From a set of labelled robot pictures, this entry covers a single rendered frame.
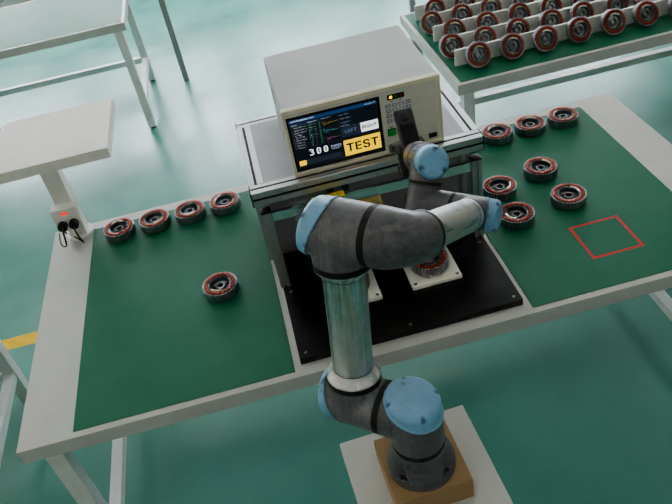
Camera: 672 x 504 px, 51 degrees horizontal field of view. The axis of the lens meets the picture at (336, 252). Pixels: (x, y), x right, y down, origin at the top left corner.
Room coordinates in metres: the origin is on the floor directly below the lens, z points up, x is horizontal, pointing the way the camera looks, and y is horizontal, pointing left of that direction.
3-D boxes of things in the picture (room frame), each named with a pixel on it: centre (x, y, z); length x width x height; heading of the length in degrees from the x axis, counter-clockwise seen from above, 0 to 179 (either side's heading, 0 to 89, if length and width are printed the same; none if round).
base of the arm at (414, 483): (0.90, -0.09, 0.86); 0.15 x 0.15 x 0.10
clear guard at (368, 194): (1.56, -0.03, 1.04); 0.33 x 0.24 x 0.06; 5
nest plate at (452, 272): (1.58, -0.27, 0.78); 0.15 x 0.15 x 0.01; 5
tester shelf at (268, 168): (1.88, -0.12, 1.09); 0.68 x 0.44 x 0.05; 95
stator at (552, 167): (1.96, -0.74, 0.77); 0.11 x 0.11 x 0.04
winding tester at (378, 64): (1.89, -0.13, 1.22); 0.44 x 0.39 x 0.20; 95
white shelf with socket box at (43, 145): (2.07, 0.80, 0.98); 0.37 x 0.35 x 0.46; 95
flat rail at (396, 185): (1.67, -0.14, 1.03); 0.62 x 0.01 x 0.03; 95
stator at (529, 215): (1.74, -0.59, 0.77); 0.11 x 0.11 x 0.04
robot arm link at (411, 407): (0.91, -0.09, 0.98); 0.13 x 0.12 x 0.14; 55
